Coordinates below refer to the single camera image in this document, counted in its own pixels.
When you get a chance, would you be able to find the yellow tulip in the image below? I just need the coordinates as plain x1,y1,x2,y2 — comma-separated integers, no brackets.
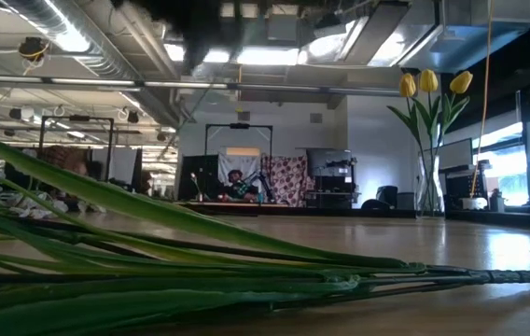
432,70,474,216
385,73,434,217
416,68,443,216

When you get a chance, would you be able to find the white flower sprig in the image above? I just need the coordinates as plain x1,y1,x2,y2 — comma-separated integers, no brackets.
7,190,69,220

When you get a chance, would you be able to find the tall clear glass vase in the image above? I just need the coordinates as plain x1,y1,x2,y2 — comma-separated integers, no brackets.
414,153,447,218

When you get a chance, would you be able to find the white floral cloth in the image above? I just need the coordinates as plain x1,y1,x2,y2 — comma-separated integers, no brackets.
217,153,262,188

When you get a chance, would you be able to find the pink dotted cloth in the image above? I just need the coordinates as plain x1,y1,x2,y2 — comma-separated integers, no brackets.
260,155,309,208

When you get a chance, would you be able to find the person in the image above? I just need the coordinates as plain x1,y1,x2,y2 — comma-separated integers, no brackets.
225,169,260,203
35,145,96,197
140,169,155,195

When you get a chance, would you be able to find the metal equipment shelf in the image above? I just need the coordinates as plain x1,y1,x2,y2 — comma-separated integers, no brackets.
305,147,360,209

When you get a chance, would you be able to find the black panel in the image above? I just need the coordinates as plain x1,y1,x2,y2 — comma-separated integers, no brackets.
178,154,220,202

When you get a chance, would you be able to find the ceiling light panel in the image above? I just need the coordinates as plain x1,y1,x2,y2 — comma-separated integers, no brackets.
164,43,301,66

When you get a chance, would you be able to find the green flower stems foreground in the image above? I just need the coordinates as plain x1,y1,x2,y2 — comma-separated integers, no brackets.
0,102,530,336

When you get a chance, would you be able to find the grey ceiling pipe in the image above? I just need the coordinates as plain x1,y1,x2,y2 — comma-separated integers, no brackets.
0,73,401,97

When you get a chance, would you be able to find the black chair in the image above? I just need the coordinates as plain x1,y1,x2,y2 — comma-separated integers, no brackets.
361,185,399,211

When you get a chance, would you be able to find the grey bin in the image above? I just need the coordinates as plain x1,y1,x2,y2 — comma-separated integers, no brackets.
396,191,416,211

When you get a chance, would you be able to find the white panel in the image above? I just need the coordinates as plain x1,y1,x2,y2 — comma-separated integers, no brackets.
91,147,140,192

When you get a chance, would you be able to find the computer monitor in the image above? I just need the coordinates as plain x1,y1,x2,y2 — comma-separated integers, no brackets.
425,137,474,178

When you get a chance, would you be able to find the white round container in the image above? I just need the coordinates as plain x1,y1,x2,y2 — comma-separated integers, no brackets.
460,196,488,211

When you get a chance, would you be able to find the dark bottle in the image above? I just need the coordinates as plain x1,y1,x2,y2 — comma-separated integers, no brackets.
489,188,506,213

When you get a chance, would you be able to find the large metal air duct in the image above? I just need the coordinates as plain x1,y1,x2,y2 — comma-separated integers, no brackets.
301,0,530,71

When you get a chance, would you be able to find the yellow hanging cable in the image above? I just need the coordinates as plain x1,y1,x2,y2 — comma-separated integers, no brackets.
469,0,495,200

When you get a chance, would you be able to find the black yellow cable reel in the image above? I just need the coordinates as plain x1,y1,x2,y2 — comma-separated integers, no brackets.
17,35,50,76

